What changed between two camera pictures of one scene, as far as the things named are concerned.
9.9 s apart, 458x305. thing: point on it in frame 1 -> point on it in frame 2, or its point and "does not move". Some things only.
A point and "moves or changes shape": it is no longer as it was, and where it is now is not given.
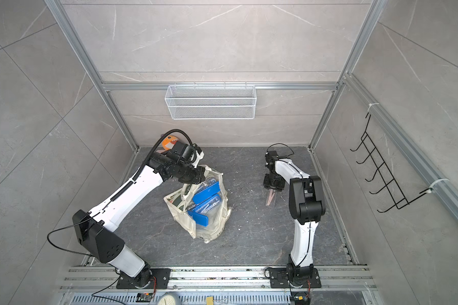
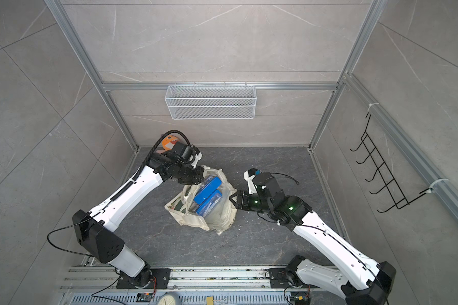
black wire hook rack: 397,197 does not move
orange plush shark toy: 168,142 does not move
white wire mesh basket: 212,101 does not move
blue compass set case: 208,189 does not move
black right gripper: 268,185 -> 243,198
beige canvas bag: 179,201 moves or changes shape
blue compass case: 196,213 -> 208,198
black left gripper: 201,172 does not move
